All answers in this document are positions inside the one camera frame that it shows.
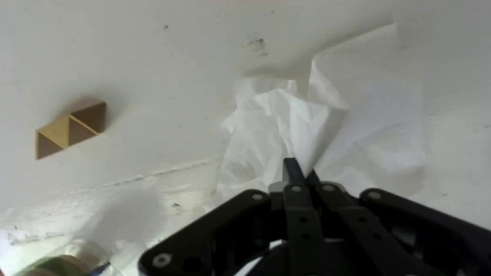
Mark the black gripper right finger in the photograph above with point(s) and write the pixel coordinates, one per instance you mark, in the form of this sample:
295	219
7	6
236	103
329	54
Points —
366	233

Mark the white paper towel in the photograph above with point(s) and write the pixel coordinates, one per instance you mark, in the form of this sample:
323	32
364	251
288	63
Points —
357	121

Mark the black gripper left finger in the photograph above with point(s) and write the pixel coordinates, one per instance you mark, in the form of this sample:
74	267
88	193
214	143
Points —
308	247

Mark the clear plastic cup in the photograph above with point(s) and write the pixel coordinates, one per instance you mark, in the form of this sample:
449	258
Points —
76	258

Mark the brown wooden block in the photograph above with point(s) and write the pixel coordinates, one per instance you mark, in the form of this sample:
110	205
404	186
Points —
71	129

